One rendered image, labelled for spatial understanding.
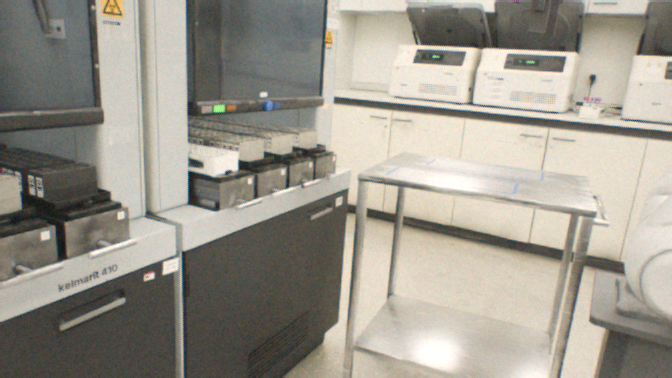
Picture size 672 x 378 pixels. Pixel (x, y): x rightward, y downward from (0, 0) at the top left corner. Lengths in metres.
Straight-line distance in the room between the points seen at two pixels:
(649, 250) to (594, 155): 2.49
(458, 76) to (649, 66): 1.04
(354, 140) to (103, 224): 2.81
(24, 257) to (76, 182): 0.19
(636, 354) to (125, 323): 1.00
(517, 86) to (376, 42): 1.43
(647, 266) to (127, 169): 0.98
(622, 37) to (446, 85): 1.19
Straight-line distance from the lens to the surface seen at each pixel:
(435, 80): 3.44
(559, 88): 3.29
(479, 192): 1.31
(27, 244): 0.98
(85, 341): 1.12
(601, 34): 3.91
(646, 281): 0.82
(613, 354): 1.12
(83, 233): 1.03
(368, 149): 3.64
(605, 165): 3.30
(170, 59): 1.23
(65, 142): 1.22
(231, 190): 1.29
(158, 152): 1.23
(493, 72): 3.35
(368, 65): 4.32
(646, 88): 3.28
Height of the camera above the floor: 1.11
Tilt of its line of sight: 15 degrees down
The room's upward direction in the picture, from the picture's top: 4 degrees clockwise
